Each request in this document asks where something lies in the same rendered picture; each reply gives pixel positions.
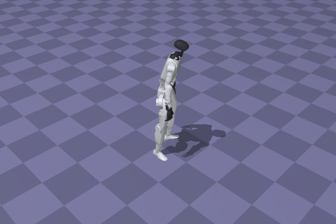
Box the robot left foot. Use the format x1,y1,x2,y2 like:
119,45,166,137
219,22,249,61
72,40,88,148
164,134,179,140

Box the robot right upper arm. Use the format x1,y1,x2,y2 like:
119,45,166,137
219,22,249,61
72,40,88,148
164,62,176,88

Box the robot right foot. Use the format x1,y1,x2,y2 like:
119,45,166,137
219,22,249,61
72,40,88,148
153,149,168,161

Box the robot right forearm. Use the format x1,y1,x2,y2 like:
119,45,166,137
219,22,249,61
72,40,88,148
164,86,172,109

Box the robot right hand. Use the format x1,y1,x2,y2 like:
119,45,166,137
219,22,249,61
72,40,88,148
165,105,174,121

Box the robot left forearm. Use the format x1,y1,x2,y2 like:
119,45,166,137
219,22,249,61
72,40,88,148
171,74,177,86

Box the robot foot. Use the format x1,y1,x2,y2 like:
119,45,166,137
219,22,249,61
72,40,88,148
164,134,179,140
153,149,168,161

